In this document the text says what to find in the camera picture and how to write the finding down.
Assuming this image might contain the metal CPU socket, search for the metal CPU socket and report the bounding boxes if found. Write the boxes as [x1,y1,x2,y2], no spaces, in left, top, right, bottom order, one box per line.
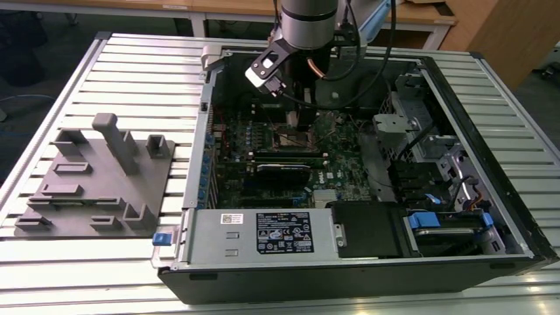
[270,124,318,154]

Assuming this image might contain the green Dell motherboard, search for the green Dell motherboard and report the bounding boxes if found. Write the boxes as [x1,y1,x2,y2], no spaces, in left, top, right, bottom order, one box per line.
[208,98,385,211]

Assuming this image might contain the black graphics card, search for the black graphics card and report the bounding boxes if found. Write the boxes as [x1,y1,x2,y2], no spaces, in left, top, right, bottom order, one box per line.
[254,163,313,190]

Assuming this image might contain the silver metal drive cage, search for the silver metal drive cage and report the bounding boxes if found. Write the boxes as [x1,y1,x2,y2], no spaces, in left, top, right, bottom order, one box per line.
[370,73,466,165]

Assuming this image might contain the silver finned chipset heatsink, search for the silver finned chipset heatsink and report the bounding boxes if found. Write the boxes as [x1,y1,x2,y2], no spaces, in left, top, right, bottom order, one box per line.
[312,189,342,201]

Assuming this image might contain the black plastic bay shroud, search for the black plastic bay shroud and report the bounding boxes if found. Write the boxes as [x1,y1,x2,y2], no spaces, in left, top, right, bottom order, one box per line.
[326,201,414,260]

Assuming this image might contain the hard disk in blue carrier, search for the hard disk in blue carrier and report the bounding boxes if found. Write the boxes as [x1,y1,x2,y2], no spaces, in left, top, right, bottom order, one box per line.
[404,211,494,259]

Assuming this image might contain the silver power supply unit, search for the silver power supply unit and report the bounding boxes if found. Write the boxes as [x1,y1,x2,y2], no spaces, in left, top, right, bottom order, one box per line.
[182,208,341,265]

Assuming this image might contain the brown cardboard box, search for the brown cardboard box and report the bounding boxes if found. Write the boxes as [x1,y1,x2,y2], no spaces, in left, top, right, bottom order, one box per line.
[404,0,456,16]

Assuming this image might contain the wooden cabinet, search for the wooden cabinet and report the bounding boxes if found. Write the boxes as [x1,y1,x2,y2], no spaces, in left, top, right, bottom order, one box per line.
[436,0,560,91]

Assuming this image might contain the grey plastic parts rack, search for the grey plastic parts rack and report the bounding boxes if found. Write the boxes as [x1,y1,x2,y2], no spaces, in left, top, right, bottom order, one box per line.
[12,112,177,239]

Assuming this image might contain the black open PC case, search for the black open PC case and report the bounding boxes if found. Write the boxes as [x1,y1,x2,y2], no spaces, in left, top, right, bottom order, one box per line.
[150,44,560,305]

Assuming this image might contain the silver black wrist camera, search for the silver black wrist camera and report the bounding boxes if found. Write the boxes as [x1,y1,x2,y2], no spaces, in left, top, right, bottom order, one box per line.
[242,41,293,98]

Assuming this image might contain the black camera cable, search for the black camera cable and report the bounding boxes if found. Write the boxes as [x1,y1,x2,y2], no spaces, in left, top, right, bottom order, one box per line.
[277,0,397,110]

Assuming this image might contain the wooden desk white frame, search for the wooden desk white frame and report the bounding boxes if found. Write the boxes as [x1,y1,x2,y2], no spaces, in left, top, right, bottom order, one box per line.
[0,0,206,39]
[192,0,458,50]

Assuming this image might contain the coloured power wire bundle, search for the coloured power wire bundle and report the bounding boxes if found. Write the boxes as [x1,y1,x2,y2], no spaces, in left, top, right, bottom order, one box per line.
[449,175,488,213]

